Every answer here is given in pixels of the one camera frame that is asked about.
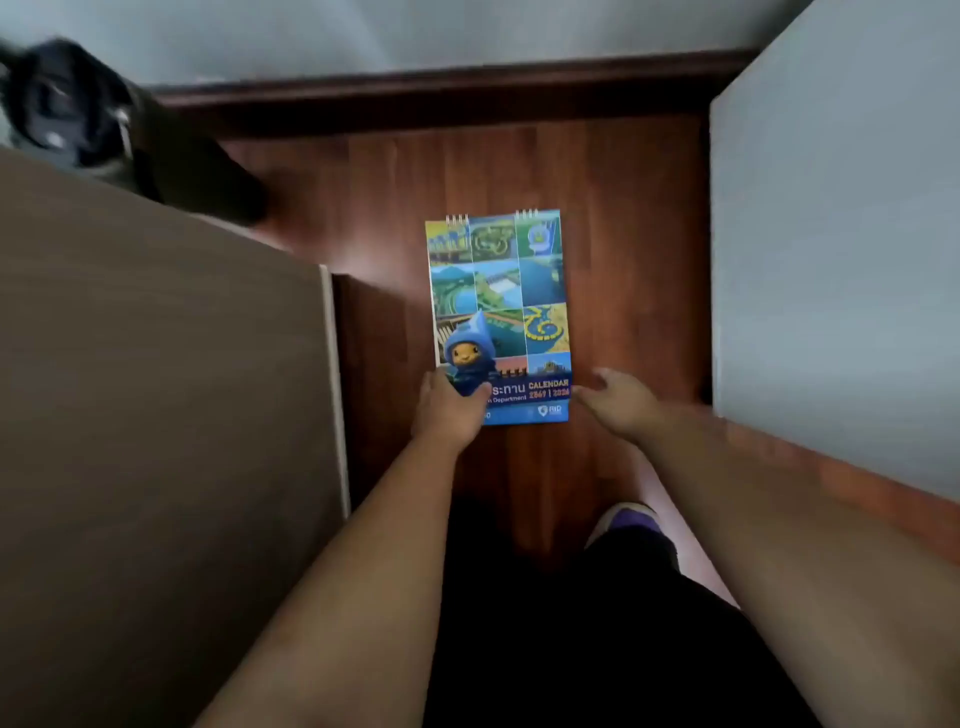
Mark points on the black trousers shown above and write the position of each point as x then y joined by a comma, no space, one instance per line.
585,645

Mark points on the person's right hand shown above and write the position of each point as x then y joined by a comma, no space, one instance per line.
626,409

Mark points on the person's right forearm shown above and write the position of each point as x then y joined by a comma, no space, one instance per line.
795,570

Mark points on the person's left hand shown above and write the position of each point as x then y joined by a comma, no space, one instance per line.
448,416

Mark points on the person's left forearm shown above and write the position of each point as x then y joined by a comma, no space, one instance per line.
367,592

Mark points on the black bag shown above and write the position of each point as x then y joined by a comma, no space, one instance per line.
90,112

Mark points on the purple shoe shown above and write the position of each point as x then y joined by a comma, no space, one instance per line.
626,519

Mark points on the colourful spiral desk calendar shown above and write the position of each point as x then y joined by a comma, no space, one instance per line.
517,300

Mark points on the light wooden table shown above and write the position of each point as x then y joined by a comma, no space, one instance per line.
150,450

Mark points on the dark wooden baseboard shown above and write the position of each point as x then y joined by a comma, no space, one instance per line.
450,94

